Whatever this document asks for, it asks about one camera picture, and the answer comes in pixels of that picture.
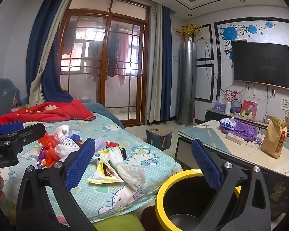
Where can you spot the purple orange snack wrapper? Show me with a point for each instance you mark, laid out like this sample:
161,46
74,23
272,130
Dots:
40,161

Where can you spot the brown paper bag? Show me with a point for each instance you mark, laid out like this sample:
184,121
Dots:
273,139

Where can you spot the black bin yellow rim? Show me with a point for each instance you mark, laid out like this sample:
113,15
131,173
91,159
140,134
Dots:
163,197

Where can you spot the grey tower air conditioner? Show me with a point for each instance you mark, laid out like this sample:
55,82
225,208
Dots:
186,81

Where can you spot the black wall television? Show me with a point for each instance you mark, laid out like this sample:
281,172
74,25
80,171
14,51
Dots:
262,62

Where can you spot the teal cat print bedsheet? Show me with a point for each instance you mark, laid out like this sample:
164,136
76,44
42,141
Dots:
139,154

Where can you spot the white paper wall note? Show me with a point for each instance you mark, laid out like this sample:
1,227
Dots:
286,104

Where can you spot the blue storage stool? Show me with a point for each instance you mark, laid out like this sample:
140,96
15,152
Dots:
158,139

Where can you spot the round black frame ornament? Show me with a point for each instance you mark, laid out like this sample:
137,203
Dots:
237,107

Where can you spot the wooden glass sliding door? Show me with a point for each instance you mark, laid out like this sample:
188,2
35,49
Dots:
103,77

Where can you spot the colourful framed picture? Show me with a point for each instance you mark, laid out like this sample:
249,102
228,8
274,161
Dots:
249,109

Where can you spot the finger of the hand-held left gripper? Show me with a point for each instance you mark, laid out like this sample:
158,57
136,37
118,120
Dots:
10,127
26,136

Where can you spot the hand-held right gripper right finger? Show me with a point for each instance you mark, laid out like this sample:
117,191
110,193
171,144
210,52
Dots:
205,166

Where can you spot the beige curtain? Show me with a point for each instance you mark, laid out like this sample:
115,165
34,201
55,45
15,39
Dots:
155,77
37,89

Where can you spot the white printed wrapper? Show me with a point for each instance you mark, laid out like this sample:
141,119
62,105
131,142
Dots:
62,131

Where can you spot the green cushion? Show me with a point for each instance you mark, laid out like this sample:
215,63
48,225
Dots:
120,223

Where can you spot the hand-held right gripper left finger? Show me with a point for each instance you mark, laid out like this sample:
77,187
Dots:
80,163

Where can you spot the white power strip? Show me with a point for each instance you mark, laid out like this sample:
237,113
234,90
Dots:
234,138

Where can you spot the black television cabinet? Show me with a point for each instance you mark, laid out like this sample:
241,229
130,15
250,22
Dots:
210,115

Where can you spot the red flower print blanket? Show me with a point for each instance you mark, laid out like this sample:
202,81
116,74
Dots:
62,110

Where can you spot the pale clear plastic bag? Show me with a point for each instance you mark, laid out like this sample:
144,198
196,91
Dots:
100,146

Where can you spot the white pleated paper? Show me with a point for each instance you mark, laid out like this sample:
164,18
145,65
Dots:
130,170

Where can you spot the yellow white wrapper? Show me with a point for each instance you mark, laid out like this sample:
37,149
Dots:
103,175

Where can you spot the white dotted plastic bag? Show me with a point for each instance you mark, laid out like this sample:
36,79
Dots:
67,146

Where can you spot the red plastic bag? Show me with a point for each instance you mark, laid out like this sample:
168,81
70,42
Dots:
48,149

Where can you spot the blue flower wall decal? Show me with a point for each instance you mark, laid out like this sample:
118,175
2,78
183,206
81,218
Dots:
229,32

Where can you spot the dark heart print cover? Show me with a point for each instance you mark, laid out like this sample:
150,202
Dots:
2,93

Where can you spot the white blue tissue pack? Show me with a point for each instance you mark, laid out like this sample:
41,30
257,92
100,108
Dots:
227,123

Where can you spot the dark blue mattress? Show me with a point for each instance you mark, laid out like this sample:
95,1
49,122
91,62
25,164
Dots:
110,115

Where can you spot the dark blue curtain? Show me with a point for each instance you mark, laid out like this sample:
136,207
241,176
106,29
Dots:
45,41
166,65

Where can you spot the small red packet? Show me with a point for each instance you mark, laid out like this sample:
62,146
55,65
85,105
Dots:
112,144

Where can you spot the small white camera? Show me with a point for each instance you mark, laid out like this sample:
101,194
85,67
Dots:
190,39

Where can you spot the dark snack wrapper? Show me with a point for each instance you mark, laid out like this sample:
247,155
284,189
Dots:
123,152

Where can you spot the white cylinder vase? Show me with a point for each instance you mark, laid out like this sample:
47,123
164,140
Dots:
228,108

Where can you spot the marble top coffee table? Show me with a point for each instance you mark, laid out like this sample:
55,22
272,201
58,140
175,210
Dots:
183,146

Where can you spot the row of hanging laundry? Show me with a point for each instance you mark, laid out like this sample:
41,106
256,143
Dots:
113,53

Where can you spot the yellow artificial flowers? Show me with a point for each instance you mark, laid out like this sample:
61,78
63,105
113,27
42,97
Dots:
187,30

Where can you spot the purple bag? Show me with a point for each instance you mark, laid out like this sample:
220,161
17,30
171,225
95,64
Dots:
245,130

